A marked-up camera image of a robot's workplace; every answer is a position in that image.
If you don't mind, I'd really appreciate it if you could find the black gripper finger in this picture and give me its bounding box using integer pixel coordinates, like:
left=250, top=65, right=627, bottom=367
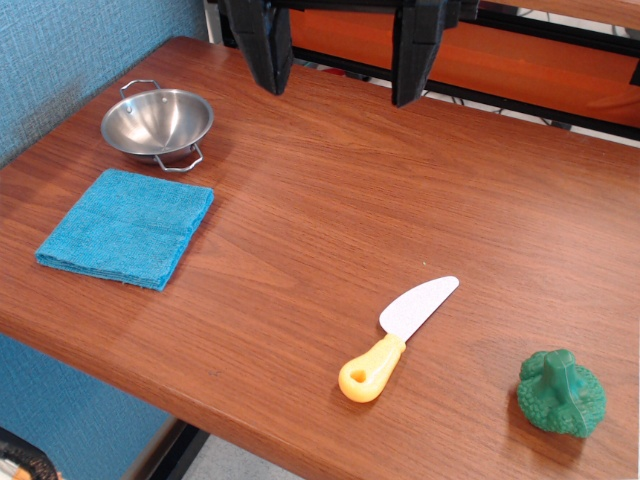
left=224, top=0, right=294, bottom=96
left=392, top=1, right=447, bottom=108

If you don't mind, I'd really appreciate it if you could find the green toy broccoli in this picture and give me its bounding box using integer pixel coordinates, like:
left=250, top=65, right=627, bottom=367
left=516, top=349, right=607, bottom=439

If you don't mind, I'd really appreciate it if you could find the blue folded cloth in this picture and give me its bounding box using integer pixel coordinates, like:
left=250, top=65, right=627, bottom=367
left=35, top=169, right=214, bottom=291

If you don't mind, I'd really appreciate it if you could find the orange panel behind table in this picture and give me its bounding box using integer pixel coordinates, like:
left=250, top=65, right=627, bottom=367
left=291, top=9, right=639, bottom=128

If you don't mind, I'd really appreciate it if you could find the dark object bottom left corner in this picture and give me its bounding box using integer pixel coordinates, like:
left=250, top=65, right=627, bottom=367
left=1, top=428, right=61, bottom=480

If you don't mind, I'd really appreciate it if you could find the small steel bowl with handles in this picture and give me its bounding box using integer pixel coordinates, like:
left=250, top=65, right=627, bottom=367
left=100, top=79, right=214, bottom=173

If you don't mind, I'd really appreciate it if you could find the toy knife yellow handle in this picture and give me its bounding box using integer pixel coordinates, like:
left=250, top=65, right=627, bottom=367
left=338, top=276, right=460, bottom=403

